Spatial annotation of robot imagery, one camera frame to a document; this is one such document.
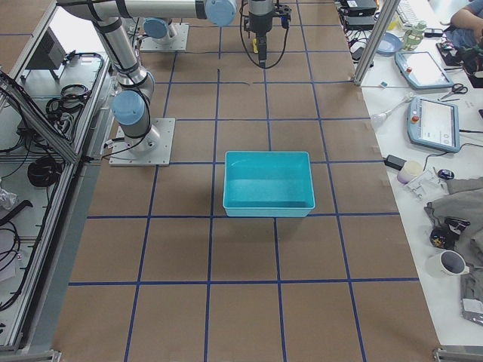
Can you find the green glass jar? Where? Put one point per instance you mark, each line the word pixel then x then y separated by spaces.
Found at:
pixel 413 37

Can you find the white paper cup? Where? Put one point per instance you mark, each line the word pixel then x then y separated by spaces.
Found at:
pixel 409 171

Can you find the grey cloth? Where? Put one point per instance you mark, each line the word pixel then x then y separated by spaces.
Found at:
pixel 457 219

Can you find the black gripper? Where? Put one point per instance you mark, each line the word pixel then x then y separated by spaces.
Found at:
pixel 260 24

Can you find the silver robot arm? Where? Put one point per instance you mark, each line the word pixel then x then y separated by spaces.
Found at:
pixel 260 14
pixel 131 106

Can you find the black power adapter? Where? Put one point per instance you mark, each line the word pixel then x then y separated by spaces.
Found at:
pixel 394 162

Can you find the white mug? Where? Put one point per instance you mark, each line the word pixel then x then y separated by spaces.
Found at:
pixel 445 264

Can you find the light blue plate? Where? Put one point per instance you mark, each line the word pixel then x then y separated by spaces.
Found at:
pixel 389 44

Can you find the light blue plastic bin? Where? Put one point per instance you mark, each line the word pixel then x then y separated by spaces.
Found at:
pixel 268 184

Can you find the near teach pendant tablet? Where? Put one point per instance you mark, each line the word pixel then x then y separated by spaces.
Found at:
pixel 433 124

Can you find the aluminium frame post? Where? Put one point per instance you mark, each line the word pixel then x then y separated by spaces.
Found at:
pixel 385 18

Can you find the black scissors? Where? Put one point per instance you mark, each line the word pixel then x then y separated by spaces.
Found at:
pixel 457 88

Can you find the far teach pendant tablet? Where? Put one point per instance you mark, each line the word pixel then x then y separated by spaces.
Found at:
pixel 421 71

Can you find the teach pendant tablet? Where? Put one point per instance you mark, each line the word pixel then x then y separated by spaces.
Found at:
pixel 433 124
pixel 421 71

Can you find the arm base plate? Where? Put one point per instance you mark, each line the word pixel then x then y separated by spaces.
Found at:
pixel 154 149
pixel 175 40

